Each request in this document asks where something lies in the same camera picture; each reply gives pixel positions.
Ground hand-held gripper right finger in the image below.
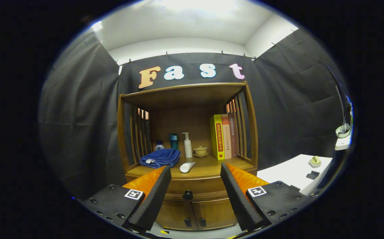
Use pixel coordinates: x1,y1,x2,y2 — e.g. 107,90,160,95
220,163,312,233

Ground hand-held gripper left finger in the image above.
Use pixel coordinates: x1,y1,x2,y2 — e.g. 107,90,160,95
82,165,172,233

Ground wooden cabinet door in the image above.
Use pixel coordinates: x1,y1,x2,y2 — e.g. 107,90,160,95
156,200,199,230
192,198,238,229

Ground wooden countertop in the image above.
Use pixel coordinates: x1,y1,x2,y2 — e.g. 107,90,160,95
125,154,256,180

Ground white side cabinet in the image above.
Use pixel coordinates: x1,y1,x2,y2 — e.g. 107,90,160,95
257,154,333,196

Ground wooden cabinet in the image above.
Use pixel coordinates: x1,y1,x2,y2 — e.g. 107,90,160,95
117,82,259,231

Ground blue folded towel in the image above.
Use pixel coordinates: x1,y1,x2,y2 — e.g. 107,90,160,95
140,148,181,169

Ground orange and white book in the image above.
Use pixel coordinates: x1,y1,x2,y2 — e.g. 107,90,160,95
221,114,232,159

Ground white pump bottle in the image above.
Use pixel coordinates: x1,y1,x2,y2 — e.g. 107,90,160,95
182,132,193,158

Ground brown book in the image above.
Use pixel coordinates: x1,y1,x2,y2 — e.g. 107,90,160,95
228,114,239,158

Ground yellow book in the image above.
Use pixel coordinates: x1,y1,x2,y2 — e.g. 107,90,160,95
210,115,225,161

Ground white shelf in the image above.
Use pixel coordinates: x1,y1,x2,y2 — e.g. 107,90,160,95
335,134,353,151

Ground white bowl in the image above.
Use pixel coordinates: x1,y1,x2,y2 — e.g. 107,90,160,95
335,123,351,138

